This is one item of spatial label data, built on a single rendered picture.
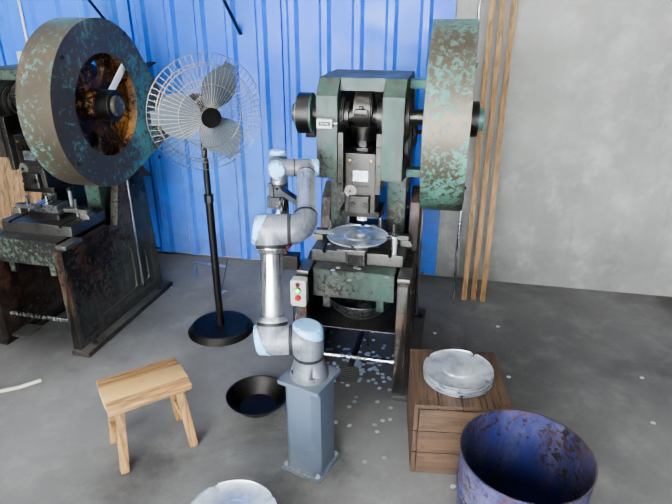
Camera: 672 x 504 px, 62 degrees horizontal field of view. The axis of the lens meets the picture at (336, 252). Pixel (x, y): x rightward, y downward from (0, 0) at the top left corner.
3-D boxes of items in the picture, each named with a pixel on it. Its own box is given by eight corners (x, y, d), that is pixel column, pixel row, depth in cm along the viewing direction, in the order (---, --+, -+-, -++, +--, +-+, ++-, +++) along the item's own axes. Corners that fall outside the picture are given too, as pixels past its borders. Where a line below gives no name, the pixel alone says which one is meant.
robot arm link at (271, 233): (292, 358, 209) (290, 212, 207) (252, 359, 209) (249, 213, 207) (293, 351, 221) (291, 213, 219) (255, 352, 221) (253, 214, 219)
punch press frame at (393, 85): (394, 365, 277) (408, 84, 223) (310, 355, 285) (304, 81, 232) (408, 292, 348) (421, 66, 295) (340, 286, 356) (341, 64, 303)
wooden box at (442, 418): (502, 477, 231) (513, 409, 217) (410, 472, 234) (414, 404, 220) (486, 413, 268) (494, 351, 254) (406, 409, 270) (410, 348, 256)
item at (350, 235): (391, 228, 278) (391, 226, 277) (383, 250, 252) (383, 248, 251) (334, 223, 283) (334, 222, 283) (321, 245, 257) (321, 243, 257)
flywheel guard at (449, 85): (462, 238, 227) (483, 20, 195) (392, 233, 233) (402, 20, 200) (462, 172, 320) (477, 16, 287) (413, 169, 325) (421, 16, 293)
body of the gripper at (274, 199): (272, 204, 263) (271, 180, 258) (290, 206, 261) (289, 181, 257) (267, 210, 256) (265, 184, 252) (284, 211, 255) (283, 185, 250)
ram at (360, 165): (373, 215, 261) (375, 153, 250) (342, 213, 264) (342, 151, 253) (378, 204, 277) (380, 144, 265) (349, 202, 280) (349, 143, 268)
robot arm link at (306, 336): (324, 362, 212) (324, 331, 207) (289, 362, 212) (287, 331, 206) (324, 344, 223) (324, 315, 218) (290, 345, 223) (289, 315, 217)
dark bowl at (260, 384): (278, 430, 257) (277, 418, 254) (217, 421, 263) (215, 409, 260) (295, 390, 284) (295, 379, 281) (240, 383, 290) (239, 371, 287)
